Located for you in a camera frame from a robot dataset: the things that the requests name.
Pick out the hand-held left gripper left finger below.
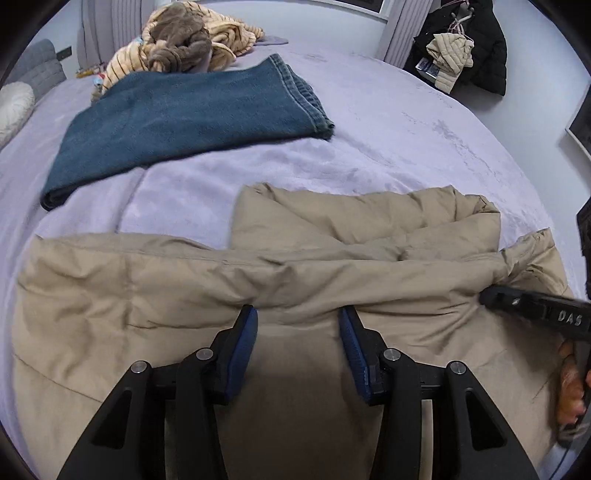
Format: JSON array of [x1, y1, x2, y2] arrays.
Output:
[[55, 305, 259, 480]]

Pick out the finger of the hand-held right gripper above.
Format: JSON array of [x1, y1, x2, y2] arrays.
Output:
[[479, 285, 548, 324]]

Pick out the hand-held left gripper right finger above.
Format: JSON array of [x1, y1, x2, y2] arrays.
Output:
[[338, 306, 541, 480]]

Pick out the beige puffer jacket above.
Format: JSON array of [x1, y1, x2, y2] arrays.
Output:
[[425, 32, 475, 95], [11, 182, 575, 480]]

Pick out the person's right hand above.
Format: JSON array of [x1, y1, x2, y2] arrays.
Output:
[[555, 342, 589, 432]]

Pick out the bed with lavender blanket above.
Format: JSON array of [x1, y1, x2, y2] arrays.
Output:
[[0, 34, 568, 480]]

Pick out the folded blue jeans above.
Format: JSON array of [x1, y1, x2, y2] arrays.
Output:
[[41, 53, 335, 212]]

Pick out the hanging black coat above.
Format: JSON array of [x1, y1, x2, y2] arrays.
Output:
[[413, 0, 508, 97]]

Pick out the blue white box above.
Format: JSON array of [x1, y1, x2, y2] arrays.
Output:
[[416, 58, 439, 84]]

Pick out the hanging beige puffer jacket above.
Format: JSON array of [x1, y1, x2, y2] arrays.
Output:
[[425, 32, 475, 95]]

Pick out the brown plush garment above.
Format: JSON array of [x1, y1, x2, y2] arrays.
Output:
[[147, 4, 214, 73]]

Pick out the beige striped garment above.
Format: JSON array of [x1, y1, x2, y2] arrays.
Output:
[[92, 2, 265, 90]]

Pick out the round white pillow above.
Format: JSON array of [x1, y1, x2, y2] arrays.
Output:
[[0, 82, 37, 148]]

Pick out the grey curtain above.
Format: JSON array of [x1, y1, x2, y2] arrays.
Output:
[[76, 0, 144, 70]]

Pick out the grey quilted headboard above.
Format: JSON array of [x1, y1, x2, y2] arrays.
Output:
[[0, 39, 65, 107]]

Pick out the wall television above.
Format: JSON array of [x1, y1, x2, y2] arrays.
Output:
[[564, 85, 591, 162]]

